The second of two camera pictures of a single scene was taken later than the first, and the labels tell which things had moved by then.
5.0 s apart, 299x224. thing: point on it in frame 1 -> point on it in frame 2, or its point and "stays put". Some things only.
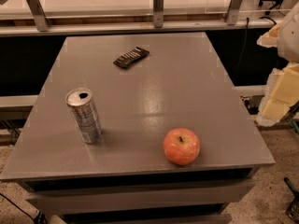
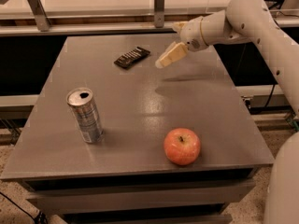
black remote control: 131,57 stays put
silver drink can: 81,102 stays put
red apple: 181,147 stays put
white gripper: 290,39 -> 191,34
